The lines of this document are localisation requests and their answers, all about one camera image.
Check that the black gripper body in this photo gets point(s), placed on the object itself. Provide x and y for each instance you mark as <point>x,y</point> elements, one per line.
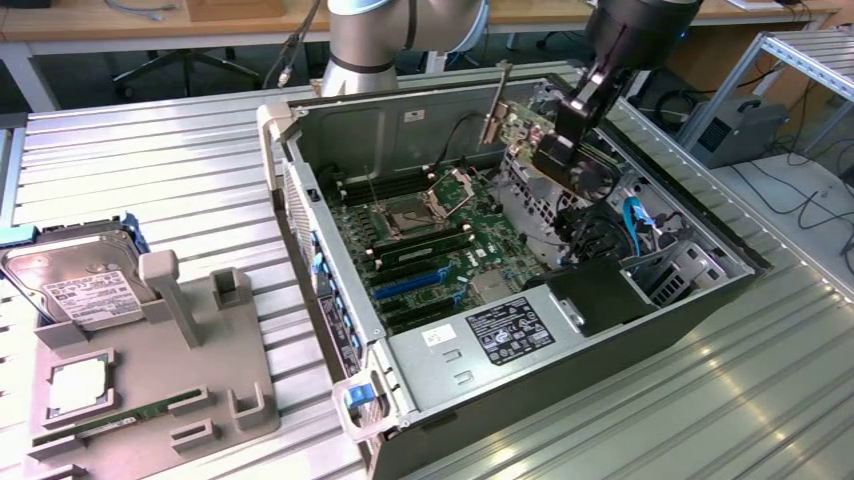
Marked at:
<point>641,30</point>

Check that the green graphics card black cooler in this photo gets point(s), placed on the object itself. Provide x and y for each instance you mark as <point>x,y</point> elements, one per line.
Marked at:
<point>588,175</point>

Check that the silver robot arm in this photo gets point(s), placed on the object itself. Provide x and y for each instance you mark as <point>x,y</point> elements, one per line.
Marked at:
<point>374,45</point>

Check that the black office chair base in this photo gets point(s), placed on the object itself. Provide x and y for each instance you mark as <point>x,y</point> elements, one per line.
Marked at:
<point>187,62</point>
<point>557,39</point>

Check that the silver drive cage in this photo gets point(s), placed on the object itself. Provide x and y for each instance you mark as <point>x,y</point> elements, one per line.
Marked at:
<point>534,200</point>

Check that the grey equipment box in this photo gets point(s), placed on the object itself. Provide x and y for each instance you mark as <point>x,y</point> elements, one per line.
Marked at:
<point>734,135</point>

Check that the silver socket cover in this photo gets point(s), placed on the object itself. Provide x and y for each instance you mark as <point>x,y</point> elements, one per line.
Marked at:
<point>434,195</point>

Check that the green motherboard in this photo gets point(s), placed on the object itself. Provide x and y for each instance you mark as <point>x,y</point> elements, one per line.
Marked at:
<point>494,240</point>

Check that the white latch RAM slot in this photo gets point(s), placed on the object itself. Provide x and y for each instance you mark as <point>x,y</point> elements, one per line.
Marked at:
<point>401,183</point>
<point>407,246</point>
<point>401,173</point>

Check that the CPU socket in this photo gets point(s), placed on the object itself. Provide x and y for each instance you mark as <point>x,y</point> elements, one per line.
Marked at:
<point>407,220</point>

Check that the thin steel locking lever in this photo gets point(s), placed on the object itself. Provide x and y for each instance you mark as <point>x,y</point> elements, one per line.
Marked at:
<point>375,190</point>

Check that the silver disk bay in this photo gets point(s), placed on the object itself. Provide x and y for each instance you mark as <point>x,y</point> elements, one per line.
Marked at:
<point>674,280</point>

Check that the black plastic shroud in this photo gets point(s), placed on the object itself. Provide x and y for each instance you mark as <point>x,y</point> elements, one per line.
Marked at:
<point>594,295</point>

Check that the silver chipset heatsink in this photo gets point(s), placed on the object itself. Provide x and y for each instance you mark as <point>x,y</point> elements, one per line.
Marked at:
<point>496,286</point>

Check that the green RAM stick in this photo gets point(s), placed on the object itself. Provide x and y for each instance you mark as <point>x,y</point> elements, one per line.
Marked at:
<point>121,416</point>
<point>421,255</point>

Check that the blue expansion slot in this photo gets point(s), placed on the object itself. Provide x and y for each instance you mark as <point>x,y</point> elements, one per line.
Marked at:
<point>409,287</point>

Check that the long black expansion slot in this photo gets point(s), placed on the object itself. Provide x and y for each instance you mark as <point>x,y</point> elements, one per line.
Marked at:
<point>421,306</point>
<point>428,320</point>

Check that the black silver PC case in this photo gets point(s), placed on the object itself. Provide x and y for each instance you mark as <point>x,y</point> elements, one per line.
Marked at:
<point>601,360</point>

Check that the blue card retention clip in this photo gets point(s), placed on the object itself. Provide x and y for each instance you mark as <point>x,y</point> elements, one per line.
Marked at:
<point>357,342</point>
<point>317,260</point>
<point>335,302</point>
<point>347,322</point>

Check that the grey power supply unit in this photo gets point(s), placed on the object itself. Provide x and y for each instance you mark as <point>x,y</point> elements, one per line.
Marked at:
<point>434,370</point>

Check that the blue case release latch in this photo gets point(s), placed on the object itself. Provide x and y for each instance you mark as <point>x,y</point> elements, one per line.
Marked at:
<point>357,396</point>

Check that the grey parts rack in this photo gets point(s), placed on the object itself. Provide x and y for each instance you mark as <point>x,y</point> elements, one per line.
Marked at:
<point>201,360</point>

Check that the hard disk blue carrier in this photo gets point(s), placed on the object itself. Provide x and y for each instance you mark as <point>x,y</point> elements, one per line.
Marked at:
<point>81,285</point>

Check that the silver CPU chip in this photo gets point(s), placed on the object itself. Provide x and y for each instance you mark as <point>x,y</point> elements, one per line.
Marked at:
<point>81,387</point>

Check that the wooden desk white frame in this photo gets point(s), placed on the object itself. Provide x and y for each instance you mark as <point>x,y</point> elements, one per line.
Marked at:
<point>134,27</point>
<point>548,12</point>

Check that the aluminium frame side table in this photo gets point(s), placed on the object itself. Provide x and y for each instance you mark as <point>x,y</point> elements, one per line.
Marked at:
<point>801,55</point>

